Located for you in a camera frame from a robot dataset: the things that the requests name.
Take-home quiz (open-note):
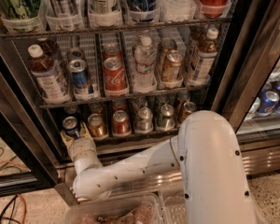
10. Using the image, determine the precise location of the clear plastic bin right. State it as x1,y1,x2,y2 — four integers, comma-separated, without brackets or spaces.
160,190,187,224

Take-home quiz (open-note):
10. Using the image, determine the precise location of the gold can bottom right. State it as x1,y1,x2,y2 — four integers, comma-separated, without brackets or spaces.
177,102,197,124

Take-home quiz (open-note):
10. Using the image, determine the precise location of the blue can middle shelf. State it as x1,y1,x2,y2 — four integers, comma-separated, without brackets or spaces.
67,59,93,100

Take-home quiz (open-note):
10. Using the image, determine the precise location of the tea bottle white cap right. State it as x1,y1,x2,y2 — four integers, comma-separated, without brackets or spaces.
189,27,218,84

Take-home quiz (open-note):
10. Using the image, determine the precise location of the orange cable on floor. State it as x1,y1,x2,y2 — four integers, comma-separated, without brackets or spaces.
15,193,28,224

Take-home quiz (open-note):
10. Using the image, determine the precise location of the blue pepsi bottle top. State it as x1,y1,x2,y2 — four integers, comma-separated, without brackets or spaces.
127,0,157,23

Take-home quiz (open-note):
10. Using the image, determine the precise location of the white green can bottom shelf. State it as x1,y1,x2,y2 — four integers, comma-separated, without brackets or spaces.
135,107,153,133

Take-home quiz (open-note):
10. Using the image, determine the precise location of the blue pepsi cans right fridge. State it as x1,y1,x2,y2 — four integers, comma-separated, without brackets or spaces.
245,80,280,119

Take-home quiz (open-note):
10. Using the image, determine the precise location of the clear plastic bin left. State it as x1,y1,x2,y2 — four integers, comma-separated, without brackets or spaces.
63,193,164,224

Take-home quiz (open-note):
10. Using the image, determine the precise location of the red coca-cola can middle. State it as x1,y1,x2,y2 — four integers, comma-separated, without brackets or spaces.
103,57,127,96

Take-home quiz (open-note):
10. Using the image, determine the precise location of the clear plastic bin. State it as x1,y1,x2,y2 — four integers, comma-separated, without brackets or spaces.
160,190,187,224
63,193,164,224

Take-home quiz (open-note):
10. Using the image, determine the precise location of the gold can shelf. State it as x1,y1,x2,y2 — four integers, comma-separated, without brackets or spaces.
87,113,107,140
161,50,184,89

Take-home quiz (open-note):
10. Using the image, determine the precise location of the blue pepsi can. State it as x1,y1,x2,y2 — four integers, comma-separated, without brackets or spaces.
64,105,80,117
63,116,80,139

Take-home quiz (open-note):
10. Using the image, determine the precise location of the tea bottle white cap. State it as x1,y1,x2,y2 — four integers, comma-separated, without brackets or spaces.
28,45,70,105
189,27,218,84

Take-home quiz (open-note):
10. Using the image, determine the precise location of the green can top left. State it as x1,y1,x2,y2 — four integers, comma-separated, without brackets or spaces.
0,0,44,33

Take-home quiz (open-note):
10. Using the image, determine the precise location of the clear water bottle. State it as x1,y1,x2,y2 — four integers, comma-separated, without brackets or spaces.
133,36,156,91

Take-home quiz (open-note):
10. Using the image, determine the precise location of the red coke can bottom shelf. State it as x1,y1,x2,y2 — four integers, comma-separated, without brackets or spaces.
112,110,131,136

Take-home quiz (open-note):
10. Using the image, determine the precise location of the blue pepsi can front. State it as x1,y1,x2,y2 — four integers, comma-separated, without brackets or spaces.
63,116,80,139

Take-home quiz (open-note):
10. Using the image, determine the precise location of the tea bottle white cap left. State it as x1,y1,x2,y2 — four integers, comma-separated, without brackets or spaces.
28,45,70,105

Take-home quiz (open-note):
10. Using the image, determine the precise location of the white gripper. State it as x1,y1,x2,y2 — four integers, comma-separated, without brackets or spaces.
60,121,97,161

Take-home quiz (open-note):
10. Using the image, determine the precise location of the gold can bottom shelf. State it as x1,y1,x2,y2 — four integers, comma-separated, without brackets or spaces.
87,113,107,140

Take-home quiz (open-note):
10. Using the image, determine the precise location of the gold can middle shelf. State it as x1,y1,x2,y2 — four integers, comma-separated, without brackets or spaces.
161,50,184,89

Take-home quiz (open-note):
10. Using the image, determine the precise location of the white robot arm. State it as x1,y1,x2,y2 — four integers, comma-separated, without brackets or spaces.
63,110,257,224

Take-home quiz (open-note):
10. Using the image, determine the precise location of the blue pepsi can rear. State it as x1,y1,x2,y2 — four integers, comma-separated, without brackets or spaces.
64,105,80,117

